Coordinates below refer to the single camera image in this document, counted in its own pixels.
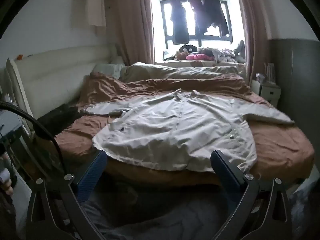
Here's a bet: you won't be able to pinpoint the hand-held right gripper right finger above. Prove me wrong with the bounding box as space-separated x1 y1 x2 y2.
210 149 294 240

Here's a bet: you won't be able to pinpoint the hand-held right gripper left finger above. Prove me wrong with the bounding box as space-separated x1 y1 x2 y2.
25 149 108 240

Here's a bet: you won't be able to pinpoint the light grey jacket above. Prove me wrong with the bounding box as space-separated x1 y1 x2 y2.
80 88 295 173

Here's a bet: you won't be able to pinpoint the folded black clothes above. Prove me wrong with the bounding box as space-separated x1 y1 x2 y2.
37 104 80 137

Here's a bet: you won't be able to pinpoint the pile of crumpled clothes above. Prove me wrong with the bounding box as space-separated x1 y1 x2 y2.
200 46 247 62

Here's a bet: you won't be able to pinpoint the person's left hand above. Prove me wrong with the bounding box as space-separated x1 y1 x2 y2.
0 183 13 197

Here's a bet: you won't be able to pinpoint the grey bedside table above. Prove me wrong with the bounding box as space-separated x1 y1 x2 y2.
0 116 33 170

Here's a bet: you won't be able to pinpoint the brown blanket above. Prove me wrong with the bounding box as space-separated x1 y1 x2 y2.
32 72 315 188

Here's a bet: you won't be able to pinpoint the person's grey pants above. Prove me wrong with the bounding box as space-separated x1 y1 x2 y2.
80 180 240 240

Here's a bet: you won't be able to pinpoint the grey mottled cloth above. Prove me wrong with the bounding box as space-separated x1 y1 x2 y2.
290 180 320 240

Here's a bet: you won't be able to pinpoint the white nightstand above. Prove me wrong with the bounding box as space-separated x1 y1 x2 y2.
251 79 282 108

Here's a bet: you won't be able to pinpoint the pale green pillow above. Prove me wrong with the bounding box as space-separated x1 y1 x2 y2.
92 63 125 79

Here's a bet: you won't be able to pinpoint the white padded headboard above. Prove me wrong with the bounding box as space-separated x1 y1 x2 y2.
6 43 118 120

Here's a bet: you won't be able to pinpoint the white slatted holder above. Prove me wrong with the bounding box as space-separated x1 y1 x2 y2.
264 62 277 84

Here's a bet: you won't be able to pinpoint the beige duvet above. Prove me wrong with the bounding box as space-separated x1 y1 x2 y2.
120 62 247 83

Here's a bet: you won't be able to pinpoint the grey wardrobe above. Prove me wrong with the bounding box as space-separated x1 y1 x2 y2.
267 38 320 135

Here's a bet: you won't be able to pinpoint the pink cushion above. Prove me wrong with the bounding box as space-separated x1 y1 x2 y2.
185 52 215 61

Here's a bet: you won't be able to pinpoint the black plush toy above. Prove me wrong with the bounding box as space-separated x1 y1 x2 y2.
178 44 198 54

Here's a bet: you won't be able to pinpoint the pinkish curtain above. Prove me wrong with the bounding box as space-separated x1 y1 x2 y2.
101 0 155 67
234 0 269 85

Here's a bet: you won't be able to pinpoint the white hanging cloth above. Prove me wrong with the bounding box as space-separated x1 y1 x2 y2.
70 0 107 28

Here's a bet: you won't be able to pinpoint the black cable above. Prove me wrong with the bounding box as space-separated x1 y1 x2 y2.
0 102 68 178

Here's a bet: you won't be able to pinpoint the window with black frame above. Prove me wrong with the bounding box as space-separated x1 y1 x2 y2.
149 0 247 64

